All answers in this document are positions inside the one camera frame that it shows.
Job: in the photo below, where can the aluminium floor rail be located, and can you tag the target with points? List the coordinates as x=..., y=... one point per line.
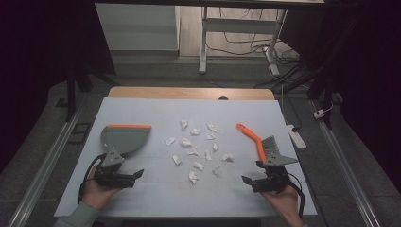
x=41, y=170
x=346, y=170

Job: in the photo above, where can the wooden table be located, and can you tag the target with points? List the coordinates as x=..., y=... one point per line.
x=189, y=93

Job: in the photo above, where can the white table mat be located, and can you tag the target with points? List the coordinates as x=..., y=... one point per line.
x=176, y=195

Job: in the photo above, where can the person's left hand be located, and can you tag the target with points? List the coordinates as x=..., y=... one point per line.
x=94, y=195

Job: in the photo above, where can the white power strip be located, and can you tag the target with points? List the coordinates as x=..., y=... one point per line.
x=296, y=136

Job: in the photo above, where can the small white plug adapter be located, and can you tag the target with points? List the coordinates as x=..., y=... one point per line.
x=319, y=113

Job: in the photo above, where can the white metal desk frame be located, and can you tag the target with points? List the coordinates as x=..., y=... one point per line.
x=239, y=25

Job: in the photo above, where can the grey dustpan with orange edge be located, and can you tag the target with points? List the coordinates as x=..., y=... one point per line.
x=126, y=138

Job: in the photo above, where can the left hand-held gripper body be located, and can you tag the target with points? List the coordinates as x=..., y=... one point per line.
x=112, y=159

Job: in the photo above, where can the white cabinet panel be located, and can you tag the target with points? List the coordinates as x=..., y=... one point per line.
x=138, y=28

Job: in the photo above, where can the pile of white paper scraps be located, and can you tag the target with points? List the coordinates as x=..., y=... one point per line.
x=192, y=151

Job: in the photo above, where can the person's right hand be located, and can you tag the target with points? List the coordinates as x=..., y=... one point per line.
x=285, y=201

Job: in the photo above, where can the black stand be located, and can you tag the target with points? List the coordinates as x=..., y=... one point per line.
x=321, y=82
x=72, y=91

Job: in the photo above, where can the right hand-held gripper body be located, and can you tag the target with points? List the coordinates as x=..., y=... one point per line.
x=277, y=160

